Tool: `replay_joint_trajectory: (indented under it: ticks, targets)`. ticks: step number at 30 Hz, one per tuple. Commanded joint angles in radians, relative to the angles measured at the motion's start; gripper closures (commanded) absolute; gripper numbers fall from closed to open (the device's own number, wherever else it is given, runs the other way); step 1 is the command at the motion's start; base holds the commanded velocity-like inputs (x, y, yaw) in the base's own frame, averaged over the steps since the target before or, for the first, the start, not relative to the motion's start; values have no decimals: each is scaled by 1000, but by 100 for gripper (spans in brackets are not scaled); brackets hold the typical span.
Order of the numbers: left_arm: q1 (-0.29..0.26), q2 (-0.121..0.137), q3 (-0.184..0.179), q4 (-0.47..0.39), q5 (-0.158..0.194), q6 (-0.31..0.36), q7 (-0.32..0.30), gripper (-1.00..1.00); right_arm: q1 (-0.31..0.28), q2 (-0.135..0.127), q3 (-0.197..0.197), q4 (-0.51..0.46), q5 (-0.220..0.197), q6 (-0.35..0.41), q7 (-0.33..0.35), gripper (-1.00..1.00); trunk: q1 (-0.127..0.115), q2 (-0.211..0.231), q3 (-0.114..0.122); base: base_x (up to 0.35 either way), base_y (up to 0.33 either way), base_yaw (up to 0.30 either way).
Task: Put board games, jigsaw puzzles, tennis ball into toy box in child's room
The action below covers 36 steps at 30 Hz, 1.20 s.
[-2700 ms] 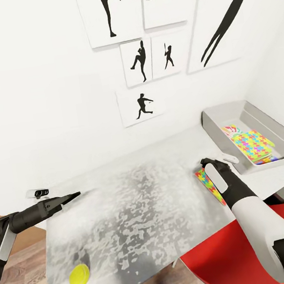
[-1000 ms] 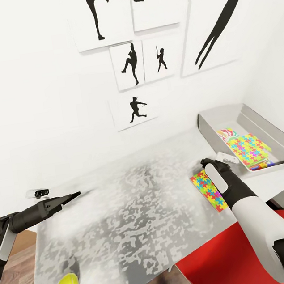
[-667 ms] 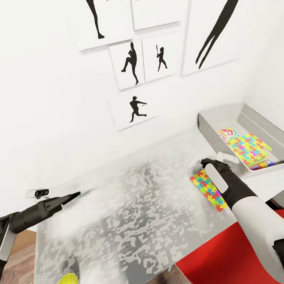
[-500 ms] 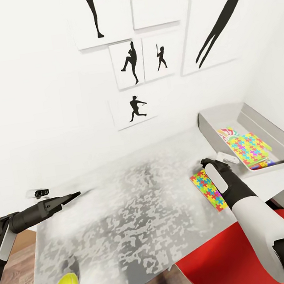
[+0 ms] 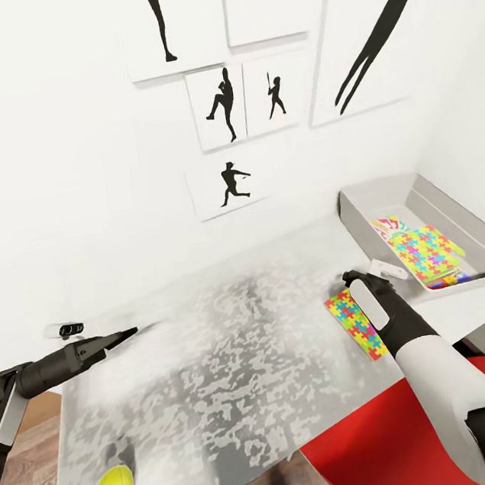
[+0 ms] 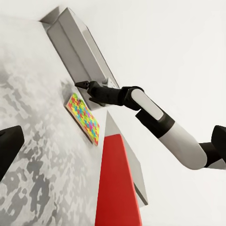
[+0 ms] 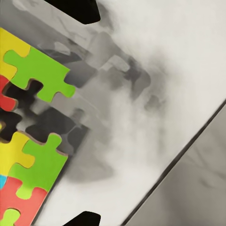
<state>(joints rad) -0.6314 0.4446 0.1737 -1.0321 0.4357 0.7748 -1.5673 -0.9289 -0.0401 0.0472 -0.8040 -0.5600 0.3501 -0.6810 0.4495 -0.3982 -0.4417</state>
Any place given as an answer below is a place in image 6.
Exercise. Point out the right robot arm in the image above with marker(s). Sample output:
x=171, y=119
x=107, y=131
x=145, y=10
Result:
x=181, y=144

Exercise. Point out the jigsaw puzzle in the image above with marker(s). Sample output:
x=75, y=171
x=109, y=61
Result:
x=84, y=117

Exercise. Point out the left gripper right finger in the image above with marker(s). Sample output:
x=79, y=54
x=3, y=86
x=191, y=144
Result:
x=219, y=140

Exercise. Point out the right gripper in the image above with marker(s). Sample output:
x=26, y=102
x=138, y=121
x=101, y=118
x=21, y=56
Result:
x=98, y=94

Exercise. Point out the desk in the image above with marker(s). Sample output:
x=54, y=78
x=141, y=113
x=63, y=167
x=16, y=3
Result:
x=54, y=178

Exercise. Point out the toy box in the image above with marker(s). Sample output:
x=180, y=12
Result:
x=79, y=52

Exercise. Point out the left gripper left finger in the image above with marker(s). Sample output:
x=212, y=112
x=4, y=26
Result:
x=11, y=141

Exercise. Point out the swivel chair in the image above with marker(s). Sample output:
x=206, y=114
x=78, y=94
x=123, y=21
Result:
x=117, y=203

